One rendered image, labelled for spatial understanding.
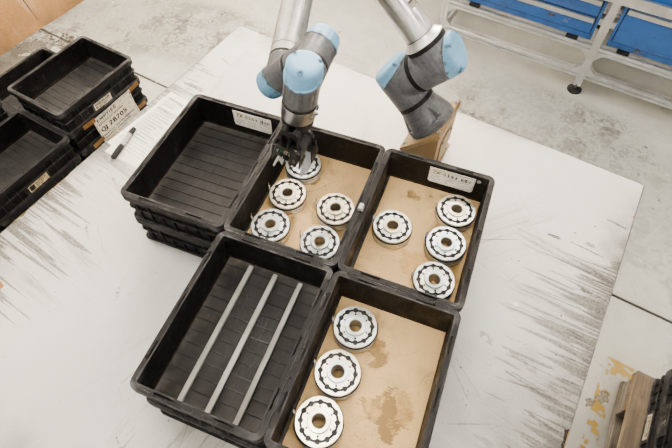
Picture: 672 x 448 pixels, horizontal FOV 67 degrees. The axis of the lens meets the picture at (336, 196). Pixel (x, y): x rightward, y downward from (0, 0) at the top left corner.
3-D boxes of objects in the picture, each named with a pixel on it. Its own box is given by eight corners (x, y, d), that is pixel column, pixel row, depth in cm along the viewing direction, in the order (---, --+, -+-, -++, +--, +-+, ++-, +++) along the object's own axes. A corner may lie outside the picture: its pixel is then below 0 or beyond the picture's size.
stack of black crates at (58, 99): (117, 108, 259) (82, 34, 222) (162, 131, 250) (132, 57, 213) (55, 161, 239) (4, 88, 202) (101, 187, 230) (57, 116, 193)
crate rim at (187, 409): (222, 234, 127) (220, 228, 125) (335, 272, 120) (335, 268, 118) (129, 389, 105) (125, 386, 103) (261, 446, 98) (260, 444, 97)
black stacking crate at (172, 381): (229, 253, 134) (221, 231, 125) (334, 290, 128) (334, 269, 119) (144, 401, 113) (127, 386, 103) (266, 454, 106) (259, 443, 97)
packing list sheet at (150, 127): (167, 90, 186) (166, 89, 186) (217, 113, 179) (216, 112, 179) (100, 148, 170) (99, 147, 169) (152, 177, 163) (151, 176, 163)
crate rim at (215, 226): (197, 98, 155) (195, 92, 153) (288, 124, 148) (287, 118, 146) (120, 198, 133) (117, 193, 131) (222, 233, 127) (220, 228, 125)
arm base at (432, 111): (419, 116, 165) (401, 93, 162) (458, 98, 155) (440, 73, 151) (405, 145, 156) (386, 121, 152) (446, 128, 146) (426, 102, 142)
